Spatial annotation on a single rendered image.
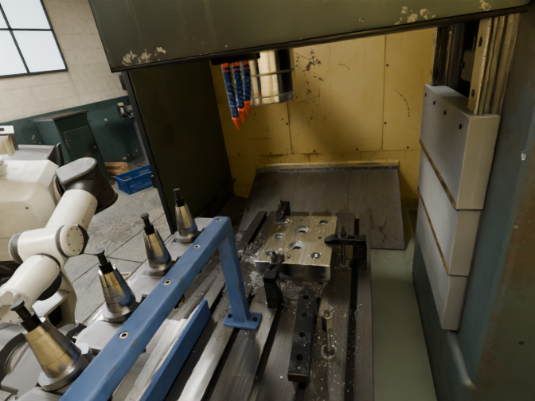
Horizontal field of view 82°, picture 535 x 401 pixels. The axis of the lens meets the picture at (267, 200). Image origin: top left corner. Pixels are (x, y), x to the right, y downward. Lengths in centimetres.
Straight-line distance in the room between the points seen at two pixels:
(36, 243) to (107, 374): 46
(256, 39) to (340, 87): 135
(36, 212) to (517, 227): 109
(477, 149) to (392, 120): 126
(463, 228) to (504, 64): 30
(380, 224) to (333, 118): 67
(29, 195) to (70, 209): 13
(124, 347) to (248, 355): 41
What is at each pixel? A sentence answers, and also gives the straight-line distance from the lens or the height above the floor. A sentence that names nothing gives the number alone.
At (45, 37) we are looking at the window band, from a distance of 608.
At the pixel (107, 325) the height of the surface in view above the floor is 122.
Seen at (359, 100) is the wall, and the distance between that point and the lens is 187.
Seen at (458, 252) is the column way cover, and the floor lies 113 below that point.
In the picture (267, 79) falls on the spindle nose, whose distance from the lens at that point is 80.
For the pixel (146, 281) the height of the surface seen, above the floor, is 122.
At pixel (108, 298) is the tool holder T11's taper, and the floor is 125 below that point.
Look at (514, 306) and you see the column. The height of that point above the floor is 111.
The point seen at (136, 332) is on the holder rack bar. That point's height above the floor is 123.
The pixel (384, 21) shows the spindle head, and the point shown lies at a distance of 52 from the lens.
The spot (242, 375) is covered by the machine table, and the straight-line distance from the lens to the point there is 82.
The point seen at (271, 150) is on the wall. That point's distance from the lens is 201.
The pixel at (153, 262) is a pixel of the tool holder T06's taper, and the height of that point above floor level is 124.
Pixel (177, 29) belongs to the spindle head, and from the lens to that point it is 60.
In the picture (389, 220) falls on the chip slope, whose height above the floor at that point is 70.
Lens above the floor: 156
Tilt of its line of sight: 25 degrees down
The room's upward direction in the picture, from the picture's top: 8 degrees counter-clockwise
